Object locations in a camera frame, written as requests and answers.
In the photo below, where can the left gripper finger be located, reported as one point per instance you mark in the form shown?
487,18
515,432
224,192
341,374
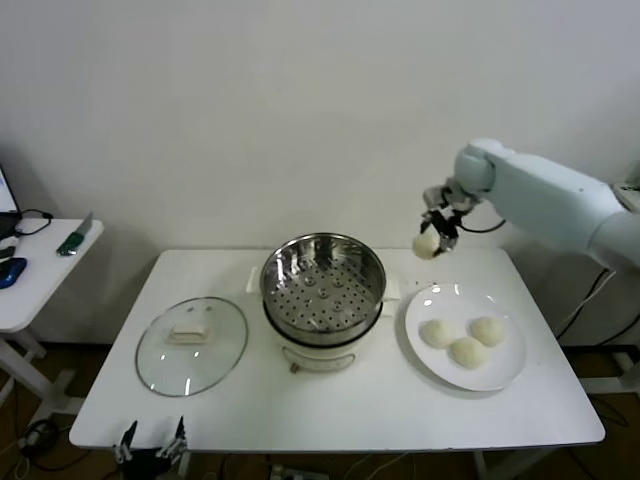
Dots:
125,447
175,445

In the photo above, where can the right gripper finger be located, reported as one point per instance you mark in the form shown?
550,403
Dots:
426,222
448,242

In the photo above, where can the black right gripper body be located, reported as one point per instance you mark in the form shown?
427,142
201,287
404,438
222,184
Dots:
450,217

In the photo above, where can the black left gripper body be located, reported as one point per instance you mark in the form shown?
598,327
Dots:
150,465

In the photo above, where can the white steamed baozi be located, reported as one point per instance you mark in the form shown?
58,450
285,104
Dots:
439,333
488,331
469,354
426,247

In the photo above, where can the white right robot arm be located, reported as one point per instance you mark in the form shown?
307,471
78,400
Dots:
540,195

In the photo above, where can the stainless steel steamer basket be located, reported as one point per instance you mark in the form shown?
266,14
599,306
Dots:
325,295

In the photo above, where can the white round plate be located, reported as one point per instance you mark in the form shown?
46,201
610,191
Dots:
465,305

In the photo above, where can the white floor power strip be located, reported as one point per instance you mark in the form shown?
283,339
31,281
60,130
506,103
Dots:
282,472

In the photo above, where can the cream electric cooker pot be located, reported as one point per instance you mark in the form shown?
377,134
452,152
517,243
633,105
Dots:
320,357

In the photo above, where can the white shelf stand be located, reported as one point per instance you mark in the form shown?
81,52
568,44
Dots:
627,192

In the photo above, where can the white side table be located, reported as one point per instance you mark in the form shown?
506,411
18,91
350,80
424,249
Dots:
45,280

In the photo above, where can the blue computer mouse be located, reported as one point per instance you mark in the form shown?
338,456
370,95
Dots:
11,272

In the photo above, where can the small white black device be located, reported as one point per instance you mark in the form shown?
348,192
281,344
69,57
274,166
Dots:
7,248

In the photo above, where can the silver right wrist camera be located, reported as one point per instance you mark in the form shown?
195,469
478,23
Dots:
436,194

